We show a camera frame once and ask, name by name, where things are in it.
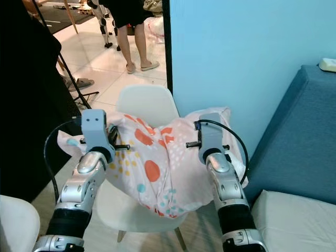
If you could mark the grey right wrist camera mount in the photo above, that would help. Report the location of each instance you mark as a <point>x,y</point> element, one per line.
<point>212,134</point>

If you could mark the black cloth backdrop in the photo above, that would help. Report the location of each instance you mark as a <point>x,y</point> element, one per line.
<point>26,115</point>

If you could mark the grey slippers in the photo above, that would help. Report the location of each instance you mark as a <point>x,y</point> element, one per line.
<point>81,83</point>

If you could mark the small white object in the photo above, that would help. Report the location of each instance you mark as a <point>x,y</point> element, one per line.
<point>327,65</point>

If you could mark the black tripod stand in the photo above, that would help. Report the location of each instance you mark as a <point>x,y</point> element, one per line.
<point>76,86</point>

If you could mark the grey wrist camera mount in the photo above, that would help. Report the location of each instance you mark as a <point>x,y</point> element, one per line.
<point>95,128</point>
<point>212,134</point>

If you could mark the dark floor mat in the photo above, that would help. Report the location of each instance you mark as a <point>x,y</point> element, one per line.
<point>65,18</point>

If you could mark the white mattress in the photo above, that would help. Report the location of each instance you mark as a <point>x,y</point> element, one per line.
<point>299,223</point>

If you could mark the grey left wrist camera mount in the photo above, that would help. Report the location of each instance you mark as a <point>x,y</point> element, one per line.
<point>95,128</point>

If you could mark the person in black shorts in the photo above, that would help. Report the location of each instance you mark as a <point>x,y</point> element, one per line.
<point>131,13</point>

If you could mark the white pillow with orange print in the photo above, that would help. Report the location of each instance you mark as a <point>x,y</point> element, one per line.
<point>157,157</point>

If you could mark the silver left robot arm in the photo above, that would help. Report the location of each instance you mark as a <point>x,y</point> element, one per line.
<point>79,199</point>

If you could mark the standing humanoid robot legs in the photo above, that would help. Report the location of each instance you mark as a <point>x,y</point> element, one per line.
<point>109,29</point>

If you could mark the blue fabric sofa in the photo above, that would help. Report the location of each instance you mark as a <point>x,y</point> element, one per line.
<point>294,131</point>

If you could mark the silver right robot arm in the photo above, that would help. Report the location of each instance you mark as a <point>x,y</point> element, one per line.
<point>233,205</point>

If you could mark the black door frame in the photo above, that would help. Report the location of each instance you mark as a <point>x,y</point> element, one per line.
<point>167,44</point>

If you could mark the white plastic bag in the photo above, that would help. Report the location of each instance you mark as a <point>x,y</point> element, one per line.
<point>156,29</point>

